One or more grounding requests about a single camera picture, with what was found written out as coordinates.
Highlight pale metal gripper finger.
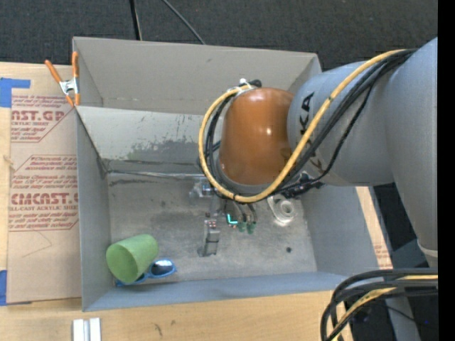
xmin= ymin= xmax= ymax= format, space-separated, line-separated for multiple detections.
xmin=189 ymin=179 xmax=216 ymax=200
xmin=197 ymin=220 xmax=220 ymax=258

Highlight grey metal bin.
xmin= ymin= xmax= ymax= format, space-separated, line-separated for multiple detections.
xmin=72 ymin=36 xmax=394 ymax=313

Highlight blue sunglasses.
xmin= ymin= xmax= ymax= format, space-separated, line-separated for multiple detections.
xmin=115 ymin=259 xmax=178 ymax=287

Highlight green cup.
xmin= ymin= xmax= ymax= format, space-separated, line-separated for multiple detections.
xmin=105 ymin=233 xmax=159 ymax=285

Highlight brown cardboard board red print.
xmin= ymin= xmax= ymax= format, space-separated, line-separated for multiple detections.
xmin=0 ymin=61 xmax=394 ymax=307

